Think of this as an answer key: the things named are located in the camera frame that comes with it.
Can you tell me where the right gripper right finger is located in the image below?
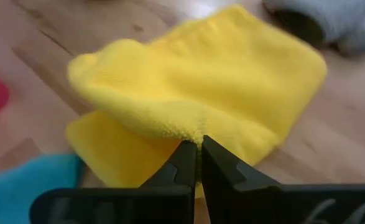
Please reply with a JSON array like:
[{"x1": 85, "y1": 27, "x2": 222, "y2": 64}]
[{"x1": 201, "y1": 135, "x2": 365, "y2": 224}]

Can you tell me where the blue microfiber towel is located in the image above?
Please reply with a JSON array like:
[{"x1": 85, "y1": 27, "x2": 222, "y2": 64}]
[{"x1": 0, "y1": 154, "x2": 83, "y2": 224}]

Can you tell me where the yellow microfiber towel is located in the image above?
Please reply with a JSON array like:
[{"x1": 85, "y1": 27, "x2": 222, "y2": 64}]
[{"x1": 65, "y1": 4, "x2": 328, "y2": 200}]

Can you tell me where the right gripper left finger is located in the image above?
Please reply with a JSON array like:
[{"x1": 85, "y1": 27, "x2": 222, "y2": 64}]
[{"x1": 29, "y1": 141, "x2": 198, "y2": 224}]

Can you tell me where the grey microfiber towel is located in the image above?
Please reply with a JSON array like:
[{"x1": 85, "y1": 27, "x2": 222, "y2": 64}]
[{"x1": 262, "y1": 0, "x2": 365, "y2": 55}]

